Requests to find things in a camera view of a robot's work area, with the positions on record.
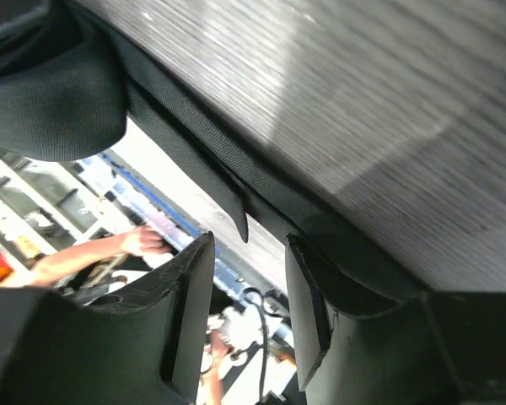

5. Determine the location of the black tie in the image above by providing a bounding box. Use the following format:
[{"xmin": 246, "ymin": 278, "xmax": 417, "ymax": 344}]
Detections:
[{"xmin": 0, "ymin": 1, "xmax": 425, "ymax": 301}]

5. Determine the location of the person's bare hand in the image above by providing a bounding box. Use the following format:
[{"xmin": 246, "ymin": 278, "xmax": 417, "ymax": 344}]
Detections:
[{"xmin": 121, "ymin": 225, "xmax": 172, "ymax": 257}]

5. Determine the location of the person's bare forearm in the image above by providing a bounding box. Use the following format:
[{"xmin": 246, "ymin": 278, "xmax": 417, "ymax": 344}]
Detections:
[{"xmin": 0, "ymin": 234, "xmax": 126, "ymax": 288}]

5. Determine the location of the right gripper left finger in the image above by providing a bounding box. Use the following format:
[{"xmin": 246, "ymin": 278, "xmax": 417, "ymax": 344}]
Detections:
[{"xmin": 0, "ymin": 233, "xmax": 215, "ymax": 404}]

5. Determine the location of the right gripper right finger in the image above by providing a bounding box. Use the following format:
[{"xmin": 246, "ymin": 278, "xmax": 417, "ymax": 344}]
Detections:
[{"xmin": 285, "ymin": 236, "xmax": 506, "ymax": 404}]

